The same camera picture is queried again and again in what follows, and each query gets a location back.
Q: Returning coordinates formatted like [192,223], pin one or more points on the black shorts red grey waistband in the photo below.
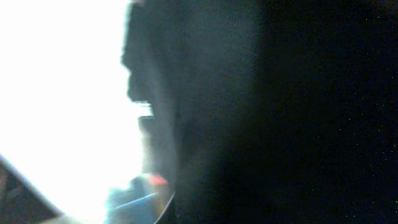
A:
[271,111]

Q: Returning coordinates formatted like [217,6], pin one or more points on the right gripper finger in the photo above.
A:
[20,203]

